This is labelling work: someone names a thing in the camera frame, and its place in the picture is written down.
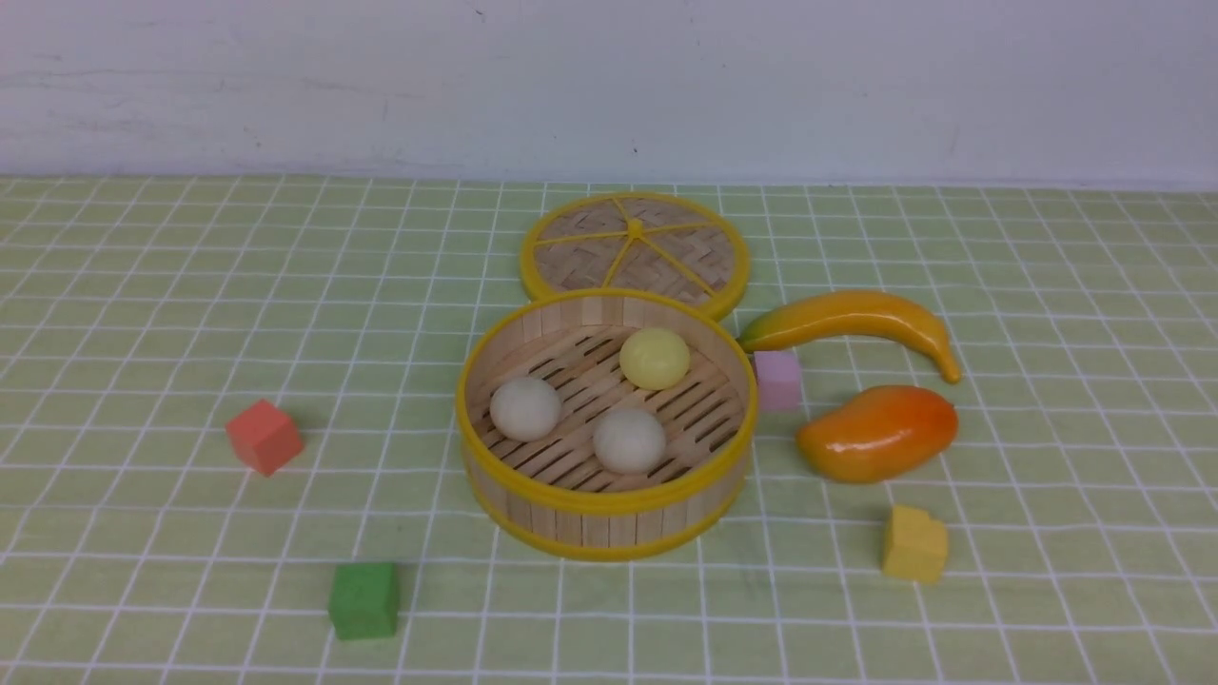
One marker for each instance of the pale yellow bun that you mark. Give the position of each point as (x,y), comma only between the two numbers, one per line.
(654,359)

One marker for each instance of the white bun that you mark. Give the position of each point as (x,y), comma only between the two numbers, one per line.
(629,441)
(525,409)

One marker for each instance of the woven bamboo steamer lid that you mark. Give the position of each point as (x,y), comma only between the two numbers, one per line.
(638,240)

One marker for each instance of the bamboo steamer tray yellow rim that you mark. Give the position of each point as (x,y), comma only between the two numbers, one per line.
(553,493)

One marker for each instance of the pink wooden cube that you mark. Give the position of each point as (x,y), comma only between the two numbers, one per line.
(779,379)

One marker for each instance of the yellow plastic banana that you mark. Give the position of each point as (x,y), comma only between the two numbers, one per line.
(855,313)

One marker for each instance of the orange plastic mango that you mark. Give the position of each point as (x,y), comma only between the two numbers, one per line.
(879,434)

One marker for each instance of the green wooden cube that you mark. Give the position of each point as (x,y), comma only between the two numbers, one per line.
(364,601)

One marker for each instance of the red wooden cube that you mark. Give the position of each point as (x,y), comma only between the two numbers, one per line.
(264,437)

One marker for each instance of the yellow wooden block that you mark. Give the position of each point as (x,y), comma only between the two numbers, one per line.
(915,545)

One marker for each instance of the green checkered tablecloth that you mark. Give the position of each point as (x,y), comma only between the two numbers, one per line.
(141,314)

